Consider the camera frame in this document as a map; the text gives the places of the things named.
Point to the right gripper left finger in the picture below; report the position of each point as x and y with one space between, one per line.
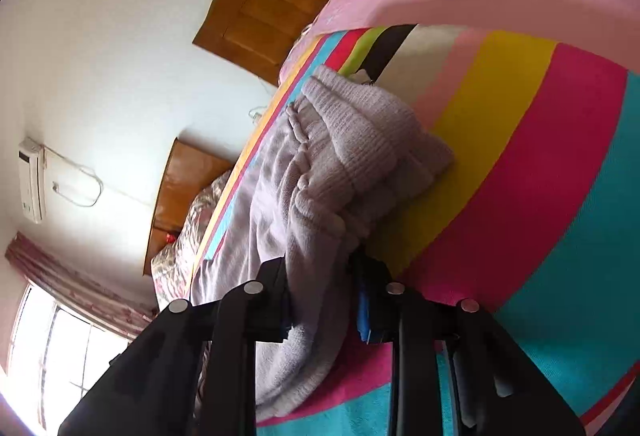
192 370

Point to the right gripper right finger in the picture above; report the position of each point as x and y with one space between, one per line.
453 356

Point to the mauve knit pants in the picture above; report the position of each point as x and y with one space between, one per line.
338 159

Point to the window with metal bars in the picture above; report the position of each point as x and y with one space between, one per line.
55 357

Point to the pink floral quilt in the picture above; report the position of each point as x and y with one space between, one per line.
172 267

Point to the floral pink curtain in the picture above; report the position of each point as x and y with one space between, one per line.
76 291

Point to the rainbow striped bed sheet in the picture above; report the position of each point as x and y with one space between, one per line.
538 216

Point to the left wooden headboard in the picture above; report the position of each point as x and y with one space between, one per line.
187 172

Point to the white air conditioner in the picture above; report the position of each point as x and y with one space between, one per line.
30 155

